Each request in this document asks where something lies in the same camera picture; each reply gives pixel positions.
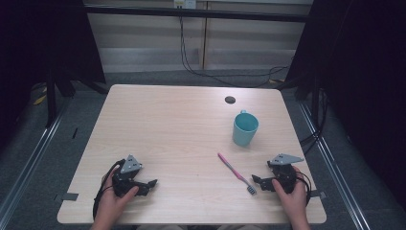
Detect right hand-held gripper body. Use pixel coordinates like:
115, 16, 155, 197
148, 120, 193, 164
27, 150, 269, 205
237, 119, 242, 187
267, 153, 305, 195

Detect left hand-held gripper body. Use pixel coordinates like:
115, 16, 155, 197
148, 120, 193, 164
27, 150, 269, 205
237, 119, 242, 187
111, 154, 144, 197

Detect pink toothbrush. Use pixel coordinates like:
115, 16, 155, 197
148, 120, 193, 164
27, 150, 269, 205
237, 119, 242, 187
217, 152, 258, 196

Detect teal cup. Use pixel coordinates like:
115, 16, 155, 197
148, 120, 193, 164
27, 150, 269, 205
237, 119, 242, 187
232, 109, 259, 148

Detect person's right hand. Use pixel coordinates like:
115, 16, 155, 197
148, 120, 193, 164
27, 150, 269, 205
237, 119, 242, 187
272, 166, 309, 221

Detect person's left hand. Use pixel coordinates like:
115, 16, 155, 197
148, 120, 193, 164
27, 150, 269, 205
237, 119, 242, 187
95, 165, 140, 219

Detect black metal stand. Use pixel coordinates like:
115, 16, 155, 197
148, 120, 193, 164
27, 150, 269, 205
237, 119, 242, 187
44, 68, 77, 129

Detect yellow floor scrap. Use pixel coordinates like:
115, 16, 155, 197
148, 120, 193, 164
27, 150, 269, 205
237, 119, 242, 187
33, 87, 48, 106

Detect black curtain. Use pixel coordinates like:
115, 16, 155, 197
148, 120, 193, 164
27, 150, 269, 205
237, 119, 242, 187
0, 0, 107, 151
284, 0, 406, 209

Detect black horizontal bar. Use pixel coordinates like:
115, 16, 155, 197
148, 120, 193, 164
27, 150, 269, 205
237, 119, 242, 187
84, 5, 310, 23

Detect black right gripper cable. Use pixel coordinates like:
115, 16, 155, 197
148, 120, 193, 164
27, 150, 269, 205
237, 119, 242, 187
295, 171, 313, 206

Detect black floor cables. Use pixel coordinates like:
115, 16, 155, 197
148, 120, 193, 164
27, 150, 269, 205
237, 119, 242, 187
300, 88, 330, 155

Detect metal floor rail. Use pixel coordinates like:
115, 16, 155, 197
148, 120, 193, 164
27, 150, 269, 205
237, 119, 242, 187
298, 102, 372, 230
0, 106, 64, 222

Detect black hanging wall cable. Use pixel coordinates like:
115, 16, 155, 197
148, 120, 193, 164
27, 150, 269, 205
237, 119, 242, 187
178, 15, 290, 88

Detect white wall socket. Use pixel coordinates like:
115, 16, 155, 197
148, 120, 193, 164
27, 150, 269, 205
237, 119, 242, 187
173, 0, 196, 10

